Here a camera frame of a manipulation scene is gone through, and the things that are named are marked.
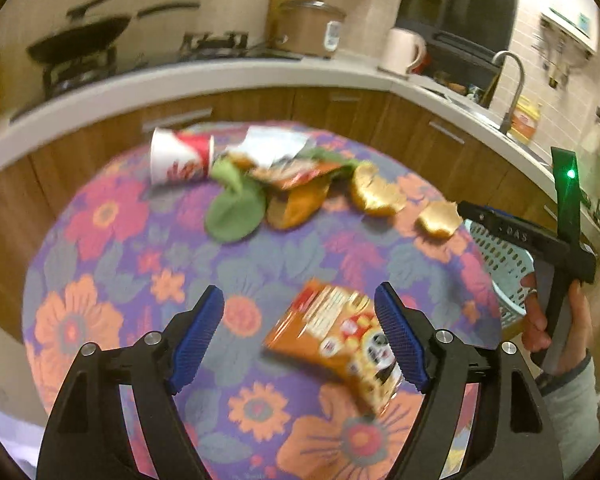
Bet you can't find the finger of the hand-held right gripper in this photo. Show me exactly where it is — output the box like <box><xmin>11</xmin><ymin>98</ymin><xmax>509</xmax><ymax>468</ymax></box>
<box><xmin>457</xmin><ymin>200</ymin><xmax>506</xmax><ymax>237</ymax></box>

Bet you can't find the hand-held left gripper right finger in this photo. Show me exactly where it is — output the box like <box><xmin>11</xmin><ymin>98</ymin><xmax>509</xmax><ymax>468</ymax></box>
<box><xmin>374</xmin><ymin>281</ymin><xmax>565</xmax><ymax>480</ymax></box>

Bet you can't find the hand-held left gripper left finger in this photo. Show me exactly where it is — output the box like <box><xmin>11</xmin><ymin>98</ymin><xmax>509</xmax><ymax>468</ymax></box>
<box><xmin>36</xmin><ymin>285</ymin><xmax>226</xmax><ymax>480</ymax></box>

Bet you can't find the orange peel piece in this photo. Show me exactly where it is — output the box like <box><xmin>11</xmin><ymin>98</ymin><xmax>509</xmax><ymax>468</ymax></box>
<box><xmin>350</xmin><ymin>161</ymin><xmax>407</xmax><ymax>218</ymax></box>
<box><xmin>415</xmin><ymin>201</ymin><xmax>464</xmax><ymax>241</ymax></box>
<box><xmin>266</xmin><ymin>180</ymin><xmax>332</xmax><ymax>231</ymax></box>

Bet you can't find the light blue perforated basket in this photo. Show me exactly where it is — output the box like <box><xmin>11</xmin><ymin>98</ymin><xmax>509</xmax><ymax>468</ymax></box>
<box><xmin>462</xmin><ymin>219</ymin><xmax>537</xmax><ymax>329</ymax></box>

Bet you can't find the orange snack packet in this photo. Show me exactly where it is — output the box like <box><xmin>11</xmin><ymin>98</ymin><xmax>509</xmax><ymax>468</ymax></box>
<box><xmin>262</xmin><ymin>280</ymin><xmax>404</xmax><ymax>416</ymax></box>

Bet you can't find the red white paper cup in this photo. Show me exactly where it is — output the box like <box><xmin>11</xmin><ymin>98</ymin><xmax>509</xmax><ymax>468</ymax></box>
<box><xmin>149</xmin><ymin>127</ymin><xmax>216</xmax><ymax>188</ymax></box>

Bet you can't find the person's right forearm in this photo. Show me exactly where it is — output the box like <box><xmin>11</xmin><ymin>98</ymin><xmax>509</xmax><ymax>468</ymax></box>
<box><xmin>539</xmin><ymin>352</ymin><xmax>600</xmax><ymax>480</ymax></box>

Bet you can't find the person's right hand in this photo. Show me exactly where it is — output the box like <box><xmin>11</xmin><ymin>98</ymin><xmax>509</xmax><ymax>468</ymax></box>
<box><xmin>521</xmin><ymin>272</ymin><xmax>595</xmax><ymax>378</ymax></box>

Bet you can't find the floral tablecloth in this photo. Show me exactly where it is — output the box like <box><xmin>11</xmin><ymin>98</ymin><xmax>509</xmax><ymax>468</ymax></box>
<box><xmin>22</xmin><ymin>120</ymin><xmax>506</xmax><ymax>480</ymax></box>

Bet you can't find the yellow dish soap bottle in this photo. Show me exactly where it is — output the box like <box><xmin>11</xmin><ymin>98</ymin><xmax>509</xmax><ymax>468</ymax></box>
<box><xmin>510</xmin><ymin>99</ymin><xmax>542</xmax><ymax>142</ymax></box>

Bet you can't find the steel sink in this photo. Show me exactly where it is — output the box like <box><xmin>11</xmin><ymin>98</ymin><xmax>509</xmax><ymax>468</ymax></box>
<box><xmin>445</xmin><ymin>92</ymin><xmax>511</xmax><ymax>128</ymax></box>

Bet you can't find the steel faucet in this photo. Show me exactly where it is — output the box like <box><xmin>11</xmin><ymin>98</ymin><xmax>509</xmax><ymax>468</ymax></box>
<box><xmin>491</xmin><ymin>50</ymin><xmax>527</xmax><ymax>134</ymax></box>

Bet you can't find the red plastic container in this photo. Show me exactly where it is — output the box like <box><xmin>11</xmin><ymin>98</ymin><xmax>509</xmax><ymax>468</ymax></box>
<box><xmin>407</xmin><ymin>50</ymin><xmax>434</xmax><ymax>75</ymax></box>

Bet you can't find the white electric kettle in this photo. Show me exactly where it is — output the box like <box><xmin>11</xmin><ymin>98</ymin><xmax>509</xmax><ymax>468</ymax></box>
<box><xmin>378</xmin><ymin>27</ymin><xmax>427</xmax><ymax>77</ymax></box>

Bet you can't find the torn silver snack wrapper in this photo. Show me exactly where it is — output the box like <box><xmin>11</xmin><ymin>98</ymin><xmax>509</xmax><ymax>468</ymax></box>
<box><xmin>227</xmin><ymin>127</ymin><xmax>331</xmax><ymax>191</ymax></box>

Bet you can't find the wooden kitchen cabinet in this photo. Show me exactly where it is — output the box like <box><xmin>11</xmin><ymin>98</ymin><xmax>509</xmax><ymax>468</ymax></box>
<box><xmin>0</xmin><ymin>87</ymin><xmax>600</xmax><ymax>391</ymax></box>

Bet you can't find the white water heater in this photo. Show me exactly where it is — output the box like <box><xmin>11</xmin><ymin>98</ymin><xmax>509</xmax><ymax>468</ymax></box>
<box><xmin>538</xmin><ymin>0</ymin><xmax>600</xmax><ymax>88</ymax></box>

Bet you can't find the dark window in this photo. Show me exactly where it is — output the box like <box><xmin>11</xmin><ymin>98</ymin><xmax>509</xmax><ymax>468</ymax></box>
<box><xmin>395</xmin><ymin>0</ymin><xmax>524</xmax><ymax>57</ymax></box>

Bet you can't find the beige rice cooker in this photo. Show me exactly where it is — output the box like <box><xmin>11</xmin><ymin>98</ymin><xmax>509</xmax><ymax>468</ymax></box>
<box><xmin>272</xmin><ymin>0</ymin><xmax>347</xmax><ymax>60</ymax></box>

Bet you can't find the white kitchen countertop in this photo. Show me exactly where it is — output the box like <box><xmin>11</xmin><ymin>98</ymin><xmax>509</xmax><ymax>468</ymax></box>
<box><xmin>0</xmin><ymin>52</ymin><xmax>600</xmax><ymax>241</ymax></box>

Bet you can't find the gas stove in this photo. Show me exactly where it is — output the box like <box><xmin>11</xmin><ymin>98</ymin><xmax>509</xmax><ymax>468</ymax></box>
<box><xmin>42</xmin><ymin>31</ymin><xmax>251</xmax><ymax>97</ymax></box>

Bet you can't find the black wok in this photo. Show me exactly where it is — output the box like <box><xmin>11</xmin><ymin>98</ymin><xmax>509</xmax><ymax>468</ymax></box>
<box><xmin>26</xmin><ymin>1</ymin><xmax>201</xmax><ymax>66</ymax></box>

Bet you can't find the black spatula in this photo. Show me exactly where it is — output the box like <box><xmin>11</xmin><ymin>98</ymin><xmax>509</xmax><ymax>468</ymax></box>
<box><xmin>66</xmin><ymin>0</ymin><xmax>129</xmax><ymax>20</ymax></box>

